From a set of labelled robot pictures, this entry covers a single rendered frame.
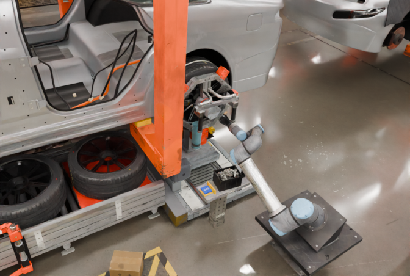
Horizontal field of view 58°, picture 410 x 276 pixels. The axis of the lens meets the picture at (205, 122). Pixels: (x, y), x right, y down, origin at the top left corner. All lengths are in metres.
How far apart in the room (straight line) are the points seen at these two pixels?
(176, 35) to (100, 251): 1.84
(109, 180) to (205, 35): 1.41
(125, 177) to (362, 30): 3.42
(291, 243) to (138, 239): 1.24
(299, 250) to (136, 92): 1.76
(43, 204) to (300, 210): 1.87
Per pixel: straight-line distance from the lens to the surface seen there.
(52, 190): 3.05
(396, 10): 5.17
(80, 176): 3.13
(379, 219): 3.92
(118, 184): 3.09
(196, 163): 3.70
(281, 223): 2.86
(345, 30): 5.11
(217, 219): 3.29
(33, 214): 3.03
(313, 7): 5.30
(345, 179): 4.17
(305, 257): 2.97
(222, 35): 3.25
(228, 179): 2.97
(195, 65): 3.20
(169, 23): 2.30
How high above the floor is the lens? 2.61
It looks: 35 degrees down
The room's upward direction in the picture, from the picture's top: 5 degrees clockwise
